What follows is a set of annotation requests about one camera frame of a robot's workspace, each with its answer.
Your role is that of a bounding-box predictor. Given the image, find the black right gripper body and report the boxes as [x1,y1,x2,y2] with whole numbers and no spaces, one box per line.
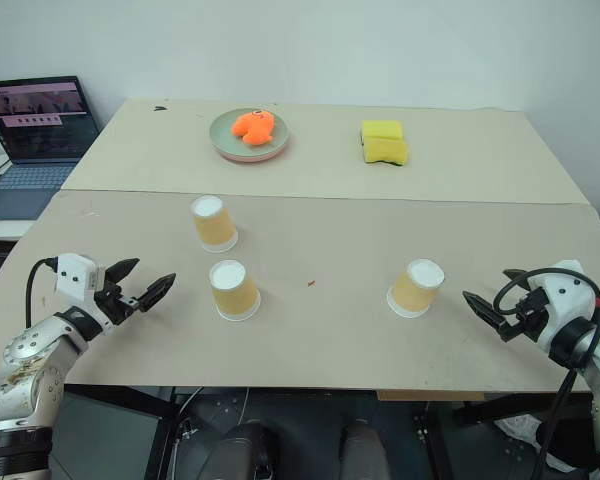
[508,288,550,342]

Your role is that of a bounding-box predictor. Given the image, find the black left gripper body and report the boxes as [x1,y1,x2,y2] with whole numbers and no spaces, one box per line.
[93,279,143,329]

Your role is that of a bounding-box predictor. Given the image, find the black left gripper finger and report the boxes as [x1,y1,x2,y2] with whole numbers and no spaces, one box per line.
[104,257,141,288]
[129,272,177,314]

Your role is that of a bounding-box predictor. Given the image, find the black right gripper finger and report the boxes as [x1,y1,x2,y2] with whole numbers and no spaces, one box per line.
[461,290,515,343]
[501,268,532,287]

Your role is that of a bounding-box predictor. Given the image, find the brown paper cup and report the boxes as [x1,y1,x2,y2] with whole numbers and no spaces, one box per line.
[385,258,447,320]
[189,194,240,253]
[208,259,262,321]

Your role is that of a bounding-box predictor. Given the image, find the white crumpled plastic bag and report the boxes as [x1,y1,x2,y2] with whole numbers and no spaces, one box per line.
[494,416,549,452]

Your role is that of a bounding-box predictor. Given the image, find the open grey laptop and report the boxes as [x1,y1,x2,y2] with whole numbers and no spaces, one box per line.
[0,75,100,221]

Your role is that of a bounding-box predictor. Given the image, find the green round plate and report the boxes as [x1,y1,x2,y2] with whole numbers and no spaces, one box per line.
[209,107,294,164]

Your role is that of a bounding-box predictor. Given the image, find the yellow sponge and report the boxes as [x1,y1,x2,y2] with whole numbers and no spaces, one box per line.
[360,119,405,143]
[362,138,410,168]

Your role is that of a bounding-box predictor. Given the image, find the dark rounded shape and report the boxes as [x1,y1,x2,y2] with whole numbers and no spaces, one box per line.
[218,421,282,480]
[339,418,382,480]

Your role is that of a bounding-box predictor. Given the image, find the orange plush toy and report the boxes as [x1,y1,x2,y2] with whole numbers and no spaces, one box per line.
[230,108,277,148]

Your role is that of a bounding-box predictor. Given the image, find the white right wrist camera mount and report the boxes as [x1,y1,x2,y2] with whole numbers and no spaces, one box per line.
[525,258,600,351]

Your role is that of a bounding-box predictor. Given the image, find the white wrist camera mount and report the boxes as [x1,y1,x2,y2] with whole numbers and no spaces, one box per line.
[525,258,600,351]
[53,253,107,304]

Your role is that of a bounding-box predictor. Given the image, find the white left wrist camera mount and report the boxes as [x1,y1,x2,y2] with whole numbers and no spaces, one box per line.
[53,253,107,304]

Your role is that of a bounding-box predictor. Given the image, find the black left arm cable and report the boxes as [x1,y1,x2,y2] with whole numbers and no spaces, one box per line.
[25,257,59,329]

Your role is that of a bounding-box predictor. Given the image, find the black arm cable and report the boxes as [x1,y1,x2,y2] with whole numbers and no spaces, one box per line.
[25,257,59,329]
[493,267,600,480]

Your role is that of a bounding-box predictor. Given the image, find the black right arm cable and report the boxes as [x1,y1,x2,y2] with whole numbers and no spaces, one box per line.
[493,267,600,480]

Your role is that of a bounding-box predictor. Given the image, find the black metal table frame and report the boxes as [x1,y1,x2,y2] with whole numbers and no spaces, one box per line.
[62,383,599,480]

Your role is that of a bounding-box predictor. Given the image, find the thin grey cable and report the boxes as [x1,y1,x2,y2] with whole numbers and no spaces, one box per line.
[172,385,206,454]

